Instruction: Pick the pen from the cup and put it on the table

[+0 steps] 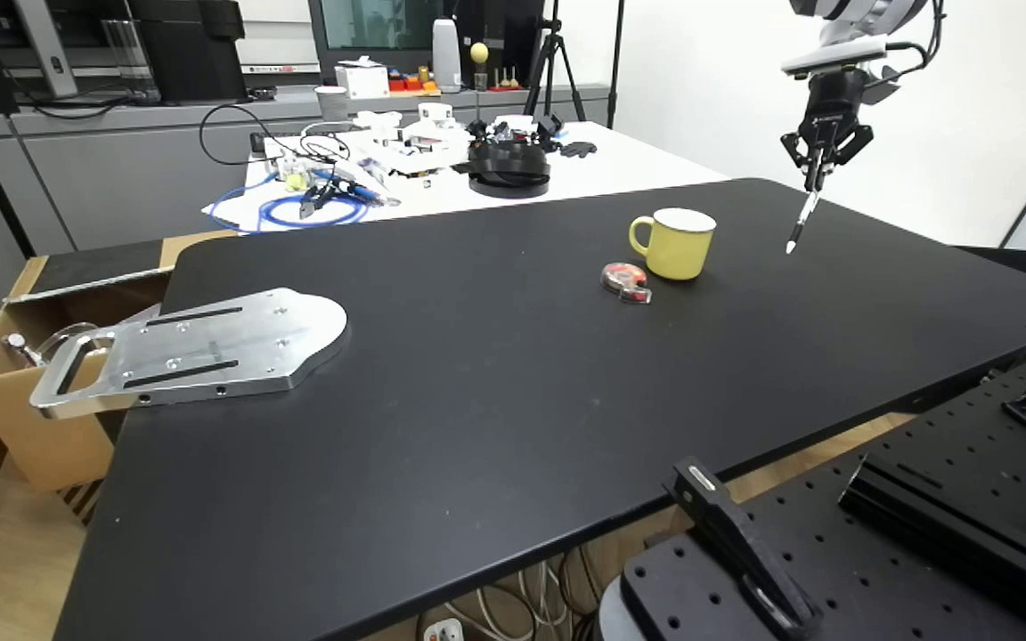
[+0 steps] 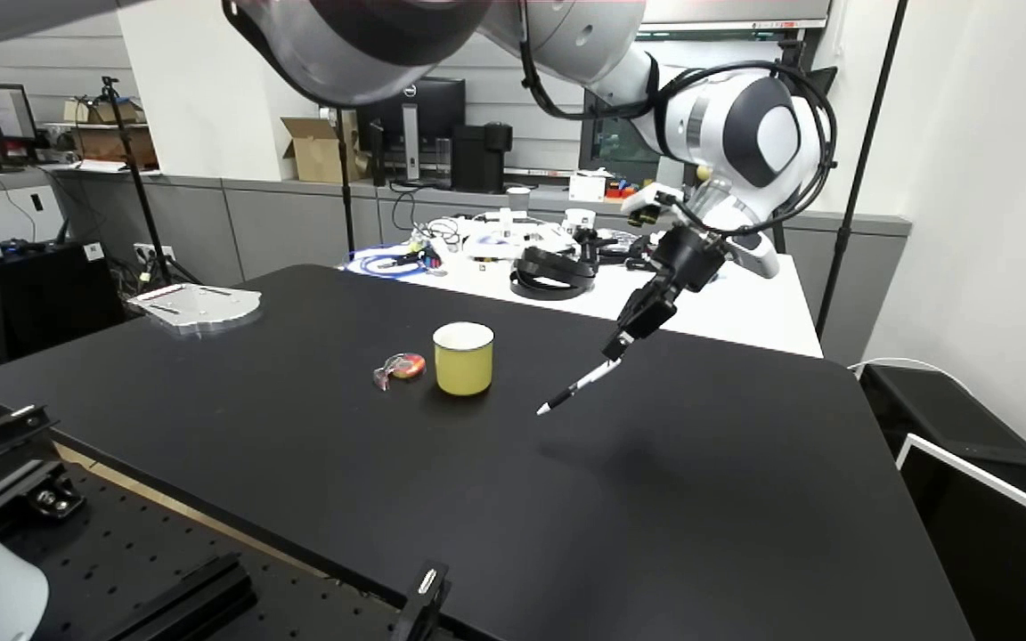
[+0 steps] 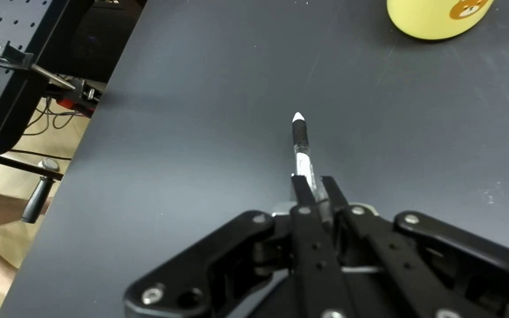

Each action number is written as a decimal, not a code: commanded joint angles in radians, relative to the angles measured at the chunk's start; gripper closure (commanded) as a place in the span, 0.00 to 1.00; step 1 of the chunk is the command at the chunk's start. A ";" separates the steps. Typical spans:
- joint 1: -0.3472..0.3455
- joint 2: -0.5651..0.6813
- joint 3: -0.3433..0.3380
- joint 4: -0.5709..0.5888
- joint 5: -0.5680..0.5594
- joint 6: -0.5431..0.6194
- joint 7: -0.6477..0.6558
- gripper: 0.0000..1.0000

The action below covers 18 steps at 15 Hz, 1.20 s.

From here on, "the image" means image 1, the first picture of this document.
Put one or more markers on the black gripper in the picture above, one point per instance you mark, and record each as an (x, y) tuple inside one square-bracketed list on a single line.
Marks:
[(834, 99)]

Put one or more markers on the white pen with black cap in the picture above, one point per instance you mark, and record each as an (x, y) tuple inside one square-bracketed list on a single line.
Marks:
[(805, 215)]

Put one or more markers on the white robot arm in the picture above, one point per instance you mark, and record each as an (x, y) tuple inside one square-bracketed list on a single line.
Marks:
[(862, 17)]

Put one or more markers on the yellow enamel mug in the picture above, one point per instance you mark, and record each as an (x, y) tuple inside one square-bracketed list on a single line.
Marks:
[(686, 250)]

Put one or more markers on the white table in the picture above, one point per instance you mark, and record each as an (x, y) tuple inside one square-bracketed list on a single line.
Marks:
[(642, 162)]

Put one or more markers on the clear red tape dispenser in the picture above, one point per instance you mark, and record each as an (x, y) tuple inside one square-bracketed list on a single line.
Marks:
[(624, 279)]

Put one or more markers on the black round device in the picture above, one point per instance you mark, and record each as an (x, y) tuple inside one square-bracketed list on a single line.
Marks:
[(509, 163)]

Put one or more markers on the small yellow ball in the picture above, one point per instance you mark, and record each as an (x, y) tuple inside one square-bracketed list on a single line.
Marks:
[(479, 53)]

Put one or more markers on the white cylinder speaker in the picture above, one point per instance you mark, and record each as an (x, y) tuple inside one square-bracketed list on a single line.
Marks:
[(446, 53)]

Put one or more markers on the black perforated breadboard plate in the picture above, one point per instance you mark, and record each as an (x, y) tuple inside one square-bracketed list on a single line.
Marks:
[(844, 572)]

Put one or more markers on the white electronics pile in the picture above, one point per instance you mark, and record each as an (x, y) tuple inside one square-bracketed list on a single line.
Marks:
[(394, 148)]

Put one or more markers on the small white box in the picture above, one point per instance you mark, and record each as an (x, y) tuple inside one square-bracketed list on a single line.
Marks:
[(359, 78)]

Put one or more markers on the dark computer monitor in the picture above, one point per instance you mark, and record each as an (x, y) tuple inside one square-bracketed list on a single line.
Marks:
[(371, 31)]

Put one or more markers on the silver metal mounting plate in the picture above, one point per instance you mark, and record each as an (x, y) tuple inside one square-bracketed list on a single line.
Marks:
[(228, 342)]

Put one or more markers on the black office chair back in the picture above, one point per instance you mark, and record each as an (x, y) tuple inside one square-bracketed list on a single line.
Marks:
[(190, 46)]

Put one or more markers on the grey counter cabinet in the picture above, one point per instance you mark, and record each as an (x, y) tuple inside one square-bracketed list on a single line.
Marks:
[(109, 180)]

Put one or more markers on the black flat panel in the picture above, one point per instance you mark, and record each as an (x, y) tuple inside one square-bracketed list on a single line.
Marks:
[(95, 264)]

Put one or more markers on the brown cardboard box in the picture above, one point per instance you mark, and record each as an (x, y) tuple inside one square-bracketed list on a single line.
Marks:
[(24, 438)]

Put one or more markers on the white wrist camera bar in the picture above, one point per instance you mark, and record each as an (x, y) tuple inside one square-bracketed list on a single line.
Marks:
[(834, 53)]

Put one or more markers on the black camera tripod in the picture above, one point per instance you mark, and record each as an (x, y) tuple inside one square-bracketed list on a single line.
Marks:
[(553, 57)]

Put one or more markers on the black raised rail block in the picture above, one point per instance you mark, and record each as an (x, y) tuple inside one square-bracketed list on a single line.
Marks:
[(988, 476)]

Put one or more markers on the black clamp bracket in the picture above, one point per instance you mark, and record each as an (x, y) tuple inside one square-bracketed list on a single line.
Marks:
[(732, 534)]

